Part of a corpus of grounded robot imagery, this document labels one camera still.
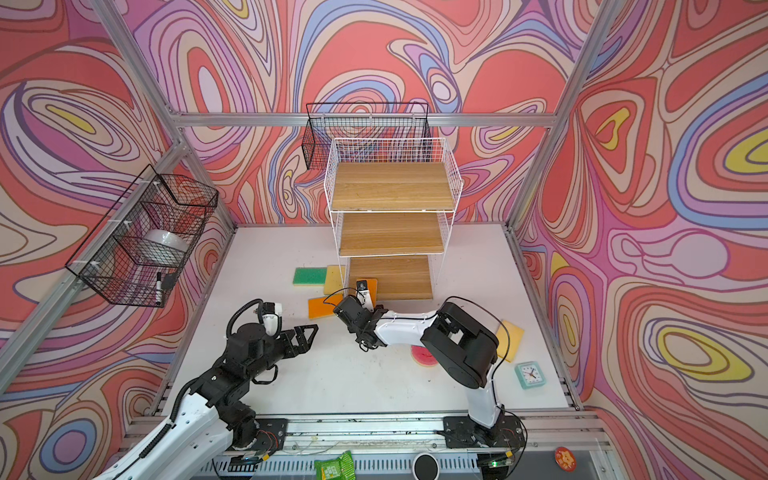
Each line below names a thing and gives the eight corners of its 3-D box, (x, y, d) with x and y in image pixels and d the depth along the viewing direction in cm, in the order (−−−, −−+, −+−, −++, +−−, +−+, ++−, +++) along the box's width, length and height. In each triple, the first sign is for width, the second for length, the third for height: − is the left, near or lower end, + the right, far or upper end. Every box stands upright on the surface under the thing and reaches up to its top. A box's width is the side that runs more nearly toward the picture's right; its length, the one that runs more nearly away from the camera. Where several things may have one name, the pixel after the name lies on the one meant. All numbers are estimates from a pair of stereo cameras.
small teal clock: (522, 389, 82) (526, 386, 80) (513, 366, 87) (517, 362, 84) (543, 387, 83) (548, 383, 81) (533, 363, 87) (537, 360, 85)
